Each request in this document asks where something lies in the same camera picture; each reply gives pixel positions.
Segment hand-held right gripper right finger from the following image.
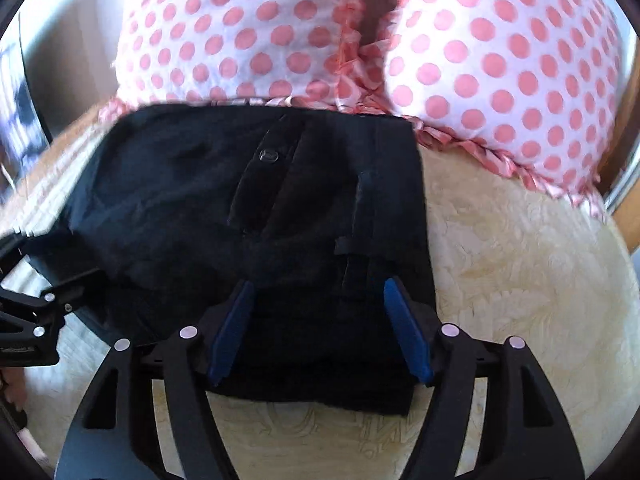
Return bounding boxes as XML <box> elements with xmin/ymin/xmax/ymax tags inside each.
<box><xmin>382</xmin><ymin>276</ymin><xmax>586</xmax><ymax>480</ymax></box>

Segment yellow patterned bedspread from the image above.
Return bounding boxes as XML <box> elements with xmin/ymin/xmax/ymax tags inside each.
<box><xmin>0</xmin><ymin>105</ymin><xmax>640</xmax><ymax>480</ymax></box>

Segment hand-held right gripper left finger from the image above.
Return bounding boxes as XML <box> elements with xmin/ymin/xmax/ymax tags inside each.
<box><xmin>52</xmin><ymin>280</ymin><xmax>257</xmax><ymax>480</ymax></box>

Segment person's left hand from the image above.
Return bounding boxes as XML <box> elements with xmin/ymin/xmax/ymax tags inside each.
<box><xmin>0</xmin><ymin>367</ymin><xmax>51</xmax><ymax>466</ymax></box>

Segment black pants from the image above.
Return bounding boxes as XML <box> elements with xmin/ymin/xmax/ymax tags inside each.
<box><xmin>30</xmin><ymin>102</ymin><xmax>441</xmax><ymax>417</ymax></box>

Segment pink polka dot pillow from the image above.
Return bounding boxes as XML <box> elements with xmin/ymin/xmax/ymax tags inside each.
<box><xmin>345</xmin><ymin>0</ymin><xmax>632</xmax><ymax>222</ymax></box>
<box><xmin>110</xmin><ymin>0</ymin><xmax>401</xmax><ymax>112</ymax></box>

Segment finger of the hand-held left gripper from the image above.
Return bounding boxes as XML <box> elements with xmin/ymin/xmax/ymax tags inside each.
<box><xmin>0</xmin><ymin>227</ymin><xmax>38</xmax><ymax>267</ymax></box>
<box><xmin>25</xmin><ymin>266</ymin><xmax>107</xmax><ymax>322</ymax></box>

